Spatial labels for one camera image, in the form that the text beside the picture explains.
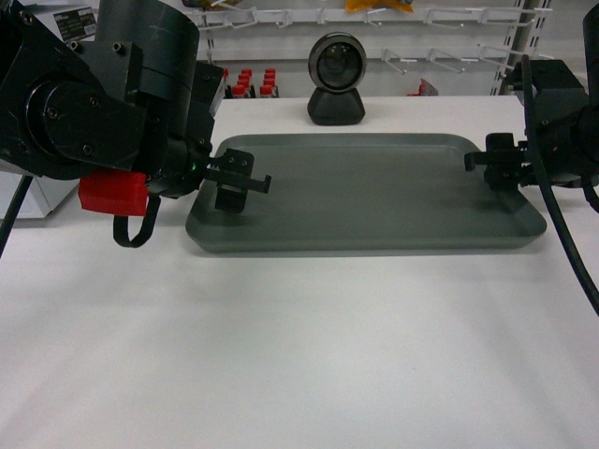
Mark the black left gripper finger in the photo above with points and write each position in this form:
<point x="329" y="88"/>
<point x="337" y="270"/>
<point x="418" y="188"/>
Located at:
<point x="231" y="178"/>
<point x="230" y="199"/>

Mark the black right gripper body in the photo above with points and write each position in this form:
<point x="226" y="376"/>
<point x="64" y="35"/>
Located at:
<point x="507" y="167"/>

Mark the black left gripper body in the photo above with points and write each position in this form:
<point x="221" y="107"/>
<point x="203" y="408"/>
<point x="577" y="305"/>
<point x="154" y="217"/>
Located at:
<point x="181" y="169"/>

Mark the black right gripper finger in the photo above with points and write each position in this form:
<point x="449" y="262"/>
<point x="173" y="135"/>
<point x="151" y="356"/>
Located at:
<point x="472" y="160"/>

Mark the silver grey tray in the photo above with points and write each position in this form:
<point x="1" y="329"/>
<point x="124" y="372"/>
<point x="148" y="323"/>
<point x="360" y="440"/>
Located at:
<point x="350" y="193"/>

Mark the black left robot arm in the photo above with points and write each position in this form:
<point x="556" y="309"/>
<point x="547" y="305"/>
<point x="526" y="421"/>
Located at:
<point x="128" y="115"/>

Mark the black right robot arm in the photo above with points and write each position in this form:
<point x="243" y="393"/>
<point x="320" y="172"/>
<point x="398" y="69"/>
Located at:
<point x="564" y="116"/>

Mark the white checkout counter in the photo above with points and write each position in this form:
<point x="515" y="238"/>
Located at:
<point x="170" y="347"/>

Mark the red plastic clip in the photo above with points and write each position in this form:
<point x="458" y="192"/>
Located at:
<point x="114" y="192"/>

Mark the black barcode scanner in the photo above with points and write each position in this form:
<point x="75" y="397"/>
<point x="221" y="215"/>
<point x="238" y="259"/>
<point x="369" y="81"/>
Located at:
<point x="336" y="64"/>

